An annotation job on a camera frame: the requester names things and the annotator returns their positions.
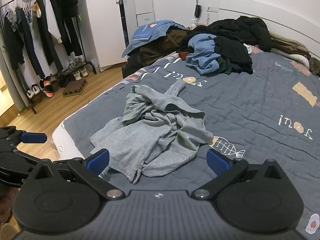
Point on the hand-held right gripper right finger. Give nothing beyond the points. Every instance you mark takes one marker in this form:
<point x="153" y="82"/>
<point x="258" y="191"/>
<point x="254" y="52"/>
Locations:
<point x="217" y="162"/>

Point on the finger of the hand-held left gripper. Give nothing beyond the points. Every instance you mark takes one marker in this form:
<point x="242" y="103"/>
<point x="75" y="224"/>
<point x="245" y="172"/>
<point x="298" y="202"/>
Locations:
<point x="32" y="138"/>

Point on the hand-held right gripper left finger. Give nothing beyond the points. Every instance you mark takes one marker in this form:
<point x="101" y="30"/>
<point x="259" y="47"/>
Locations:
<point x="97" y="158"/>

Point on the grey sweatshirt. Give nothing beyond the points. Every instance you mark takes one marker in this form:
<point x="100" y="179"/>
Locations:
<point x="155" y="135"/>

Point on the metal clothes rack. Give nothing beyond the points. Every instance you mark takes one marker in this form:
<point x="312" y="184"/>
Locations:
<point x="86" y="63"/>

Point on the row of hanging clothes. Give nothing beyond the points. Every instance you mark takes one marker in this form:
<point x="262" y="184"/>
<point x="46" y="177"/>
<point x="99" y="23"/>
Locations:
<point x="45" y="37"/>

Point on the white bed base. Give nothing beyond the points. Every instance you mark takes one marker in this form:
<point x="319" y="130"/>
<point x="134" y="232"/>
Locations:
<point x="67" y="142"/>

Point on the row of shoes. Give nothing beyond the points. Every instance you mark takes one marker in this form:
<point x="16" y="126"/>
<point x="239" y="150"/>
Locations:
<point x="47" y="87"/>

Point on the brown hexagonal box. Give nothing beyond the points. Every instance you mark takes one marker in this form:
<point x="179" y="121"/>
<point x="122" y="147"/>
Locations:
<point x="75" y="87"/>

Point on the grey printed quilt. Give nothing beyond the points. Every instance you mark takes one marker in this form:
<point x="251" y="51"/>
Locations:
<point x="250" y="105"/>

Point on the black bedside cabinet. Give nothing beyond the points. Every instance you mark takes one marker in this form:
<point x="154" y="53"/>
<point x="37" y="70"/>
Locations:
<point x="128" y="71"/>

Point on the dark green garment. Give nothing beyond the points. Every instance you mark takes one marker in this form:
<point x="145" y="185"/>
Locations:
<point x="224" y="66"/>

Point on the light blue shirt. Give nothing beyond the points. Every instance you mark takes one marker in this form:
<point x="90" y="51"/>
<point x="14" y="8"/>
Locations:
<point x="202" y="55"/>

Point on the rust brown garment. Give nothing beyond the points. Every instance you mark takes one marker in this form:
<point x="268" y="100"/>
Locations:
<point x="184" y="55"/>

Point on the white sock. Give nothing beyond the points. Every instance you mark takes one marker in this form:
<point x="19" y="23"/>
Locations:
<point x="248" y="48"/>

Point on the dark brown garment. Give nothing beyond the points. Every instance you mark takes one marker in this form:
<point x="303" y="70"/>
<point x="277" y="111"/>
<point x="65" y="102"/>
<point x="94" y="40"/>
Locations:
<point x="160" y="50"/>

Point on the white wardrobe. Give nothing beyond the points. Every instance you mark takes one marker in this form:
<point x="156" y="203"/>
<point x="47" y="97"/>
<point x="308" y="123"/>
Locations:
<point x="105" y="30"/>

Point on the cream pillow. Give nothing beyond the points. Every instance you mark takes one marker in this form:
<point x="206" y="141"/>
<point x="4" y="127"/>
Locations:
<point x="298" y="58"/>

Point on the black jacket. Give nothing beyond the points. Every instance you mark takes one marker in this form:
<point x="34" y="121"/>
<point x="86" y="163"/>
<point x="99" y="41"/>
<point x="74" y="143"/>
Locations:
<point x="250" y="30"/>

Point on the camouflage cloth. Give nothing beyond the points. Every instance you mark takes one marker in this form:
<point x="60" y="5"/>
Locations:
<point x="315" y="66"/>

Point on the brown padded coat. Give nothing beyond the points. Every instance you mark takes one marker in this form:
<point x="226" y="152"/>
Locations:
<point x="287" y="43"/>

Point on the white headboard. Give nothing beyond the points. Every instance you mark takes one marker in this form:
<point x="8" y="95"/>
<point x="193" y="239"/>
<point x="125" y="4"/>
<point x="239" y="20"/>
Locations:
<point x="287" y="17"/>

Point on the white wall socket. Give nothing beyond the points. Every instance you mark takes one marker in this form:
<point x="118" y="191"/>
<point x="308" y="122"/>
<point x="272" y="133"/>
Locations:
<point x="214" y="8"/>

